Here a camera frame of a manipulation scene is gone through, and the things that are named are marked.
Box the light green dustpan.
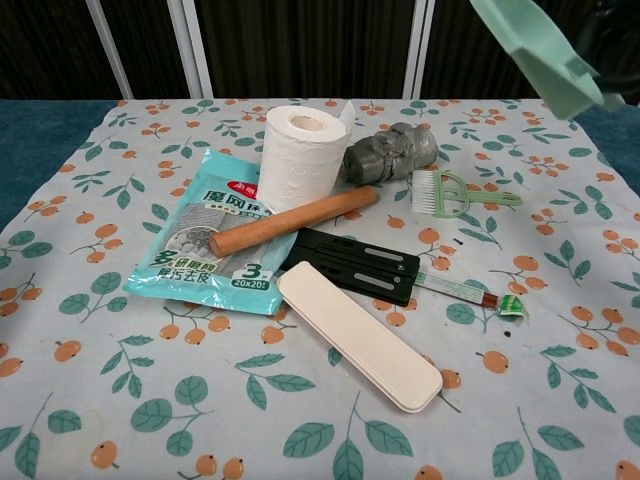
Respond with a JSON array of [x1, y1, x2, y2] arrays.
[[469, 0, 627, 121]]

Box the light green hand brush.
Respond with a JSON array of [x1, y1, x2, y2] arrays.
[[410, 169, 524, 219]]

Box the wooden rolling pin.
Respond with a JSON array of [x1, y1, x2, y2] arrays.
[[208, 186, 381, 259]]

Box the black plastic slotted holder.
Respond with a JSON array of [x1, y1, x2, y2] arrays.
[[281, 226, 422, 309]]

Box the white toilet paper roll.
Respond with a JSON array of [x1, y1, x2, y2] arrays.
[[257, 99, 358, 217]]

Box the cream oblong plastic case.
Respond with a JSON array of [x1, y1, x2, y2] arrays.
[[275, 260, 446, 416]]

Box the grey rolled plastic bags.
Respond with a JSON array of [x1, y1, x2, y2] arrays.
[[341, 120, 439, 189]]

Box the thin stick in clear wrapper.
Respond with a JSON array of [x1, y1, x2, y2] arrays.
[[411, 271, 533, 323]]

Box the teal scouring cloth package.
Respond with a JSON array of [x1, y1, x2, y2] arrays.
[[121, 146, 298, 318]]

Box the floral print tablecloth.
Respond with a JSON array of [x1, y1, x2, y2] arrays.
[[0, 97, 640, 480]]

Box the white frame post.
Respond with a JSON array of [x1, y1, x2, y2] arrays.
[[83, 0, 135, 100], [401, 0, 435, 100], [177, 0, 217, 100]]

